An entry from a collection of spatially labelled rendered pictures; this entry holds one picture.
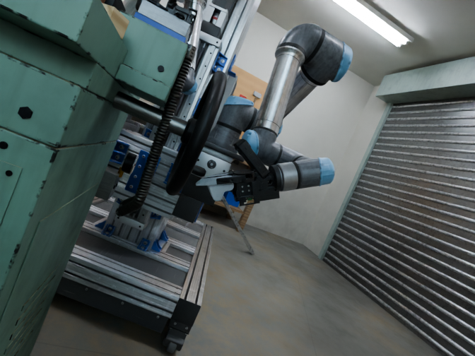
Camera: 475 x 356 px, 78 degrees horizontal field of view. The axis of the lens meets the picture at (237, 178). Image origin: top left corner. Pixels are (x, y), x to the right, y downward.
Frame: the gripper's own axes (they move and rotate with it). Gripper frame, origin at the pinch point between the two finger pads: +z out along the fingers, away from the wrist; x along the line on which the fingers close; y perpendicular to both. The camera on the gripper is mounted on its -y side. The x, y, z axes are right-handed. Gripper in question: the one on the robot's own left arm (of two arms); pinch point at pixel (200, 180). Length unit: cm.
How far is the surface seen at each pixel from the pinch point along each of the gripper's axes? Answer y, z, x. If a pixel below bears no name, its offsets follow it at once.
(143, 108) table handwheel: -17.9, 10.2, -8.1
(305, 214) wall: 133, -180, 338
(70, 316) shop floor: 52, 52, 41
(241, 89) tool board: -61, -93, 324
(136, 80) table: -22.3, 10.2, -14.5
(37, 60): -23.8, 21.5, -26.4
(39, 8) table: -26.6, 16.9, -35.5
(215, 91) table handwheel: -18.9, -3.5, -18.3
